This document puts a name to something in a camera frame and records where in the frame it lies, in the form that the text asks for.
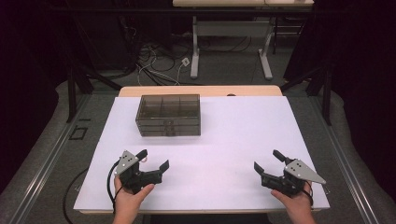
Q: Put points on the person's right hand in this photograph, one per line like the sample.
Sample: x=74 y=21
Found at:
x=297 y=202

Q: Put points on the transparent grey drawer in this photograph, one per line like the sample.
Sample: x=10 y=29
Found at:
x=186 y=131
x=186 y=122

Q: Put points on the aluminium floor rail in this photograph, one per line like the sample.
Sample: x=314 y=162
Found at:
x=345 y=161
x=46 y=161

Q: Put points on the transparent grey drawer box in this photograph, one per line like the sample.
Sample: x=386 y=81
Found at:
x=169 y=105

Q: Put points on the white power adapter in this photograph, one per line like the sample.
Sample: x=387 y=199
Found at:
x=185 y=61

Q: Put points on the white table mat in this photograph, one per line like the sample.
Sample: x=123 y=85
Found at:
x=224 y=149

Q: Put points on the person's left hand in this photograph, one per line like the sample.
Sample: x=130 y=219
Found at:
x=127 y=199

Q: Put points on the white desk with metal legs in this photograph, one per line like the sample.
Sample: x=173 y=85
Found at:
x=232 y=29

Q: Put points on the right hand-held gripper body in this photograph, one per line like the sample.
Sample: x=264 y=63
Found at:
x=292 y=183

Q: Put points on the dark stool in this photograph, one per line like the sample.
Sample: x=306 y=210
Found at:
x=285 y=29

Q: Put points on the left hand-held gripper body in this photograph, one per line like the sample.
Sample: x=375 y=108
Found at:
x=134 y=180

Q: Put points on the black metal stand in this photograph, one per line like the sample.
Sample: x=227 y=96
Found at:
x=72 y=93
x=326 y=96

